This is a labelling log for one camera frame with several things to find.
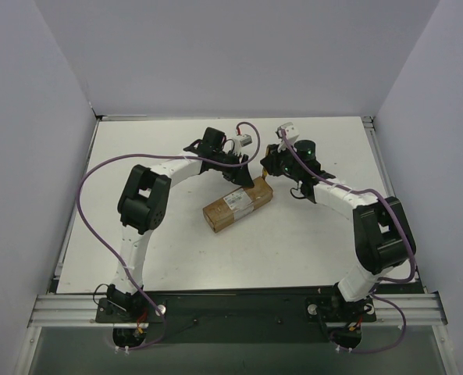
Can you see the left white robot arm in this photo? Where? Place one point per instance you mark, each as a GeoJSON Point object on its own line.
{"type": "Point", "coordinates": [143, 202]}

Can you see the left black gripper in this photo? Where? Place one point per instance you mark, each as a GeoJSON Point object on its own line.
{"type": "Point", "coordinates": [238, 168]}

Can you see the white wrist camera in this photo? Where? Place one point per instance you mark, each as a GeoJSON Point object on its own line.
{"type": "Point", "coordinates": [287, 134]}
{"type": "Point", "coordinates": [240, 141]}

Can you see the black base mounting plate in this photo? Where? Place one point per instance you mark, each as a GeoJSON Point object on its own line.
{"type": "Point", "coordinates": [279, 315]}

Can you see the brown cardboard express box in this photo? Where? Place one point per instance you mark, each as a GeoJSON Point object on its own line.
{"type": "Point", "coordinates": [239, 203]}

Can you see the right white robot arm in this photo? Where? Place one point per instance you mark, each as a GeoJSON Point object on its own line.
{"type": "Point", "coordinates": [384, 246]}

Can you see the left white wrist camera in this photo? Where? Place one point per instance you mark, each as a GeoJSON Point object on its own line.
{"type": "Point", "coordinates": [240, 141]}

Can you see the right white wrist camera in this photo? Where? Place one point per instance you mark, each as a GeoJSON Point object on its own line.
{"type": "Point", "coordinates": [287, 134]}

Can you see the aluminium frame rail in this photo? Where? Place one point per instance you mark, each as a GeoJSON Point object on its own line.
{"type": "Point", "coordinates": [80, 311]}

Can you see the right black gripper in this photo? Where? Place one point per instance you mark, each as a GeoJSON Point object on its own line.
{"type": "Point", "coordinates": [272, 165]}

